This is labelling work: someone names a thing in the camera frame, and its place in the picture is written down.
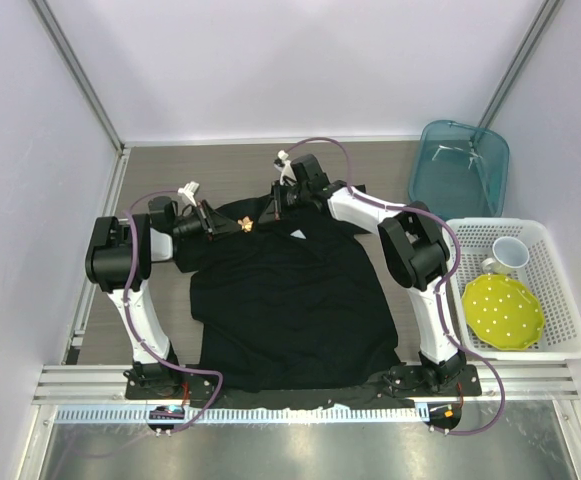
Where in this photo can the white paper label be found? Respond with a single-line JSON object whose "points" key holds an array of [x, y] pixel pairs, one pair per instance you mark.
{"points": [[298, 234]]}

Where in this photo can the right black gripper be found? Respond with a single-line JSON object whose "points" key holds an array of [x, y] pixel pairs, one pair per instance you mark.
{"points": [[273, 212]]}

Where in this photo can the black t-shirt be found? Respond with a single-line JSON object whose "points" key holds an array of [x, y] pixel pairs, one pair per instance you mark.
{"points": [[280, 312]]}

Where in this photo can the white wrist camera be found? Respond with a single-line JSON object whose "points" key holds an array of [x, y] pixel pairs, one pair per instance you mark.
{"points": [[187, 193], [283, 164]]}

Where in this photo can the white slotted cable duct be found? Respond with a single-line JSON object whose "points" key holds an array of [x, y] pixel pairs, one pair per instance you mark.
{"points": [[155, 415]]}

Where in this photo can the white perforated plastic basket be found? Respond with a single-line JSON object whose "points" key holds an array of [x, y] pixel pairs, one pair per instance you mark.
{"points": [[543, 276]]}

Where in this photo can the red gold brooch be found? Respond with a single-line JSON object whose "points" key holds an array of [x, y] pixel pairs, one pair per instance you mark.
{"points": [[246, 224]]}

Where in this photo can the yellow dotted plate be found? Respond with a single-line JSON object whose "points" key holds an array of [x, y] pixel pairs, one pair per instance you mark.
{"points": [[502, 312]]}

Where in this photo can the teal transparent plastic bin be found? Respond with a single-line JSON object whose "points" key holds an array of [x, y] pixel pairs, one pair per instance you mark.
{"points": [[460, 171]]}

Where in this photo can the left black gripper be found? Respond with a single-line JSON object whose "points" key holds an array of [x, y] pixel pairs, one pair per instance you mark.
{"points": [[213, 224]]}

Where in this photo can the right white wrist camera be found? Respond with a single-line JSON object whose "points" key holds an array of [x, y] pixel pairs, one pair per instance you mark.
{"points": [[283, 164]]}

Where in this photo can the light blue mug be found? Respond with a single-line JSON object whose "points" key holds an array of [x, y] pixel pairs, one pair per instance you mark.
{"points": [[507, 255]]}

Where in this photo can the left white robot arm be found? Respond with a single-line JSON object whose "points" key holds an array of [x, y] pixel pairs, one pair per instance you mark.
{"points": [[119, 262]]}

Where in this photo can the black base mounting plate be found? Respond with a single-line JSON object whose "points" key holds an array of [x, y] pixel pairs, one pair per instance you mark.
{"points": [[399, 386]]}

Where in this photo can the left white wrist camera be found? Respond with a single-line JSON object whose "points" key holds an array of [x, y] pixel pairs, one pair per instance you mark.
{"points": [[187, 193]]}

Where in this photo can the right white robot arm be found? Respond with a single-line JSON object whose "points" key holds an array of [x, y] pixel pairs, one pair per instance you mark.
{"points": [[415, 253]]}

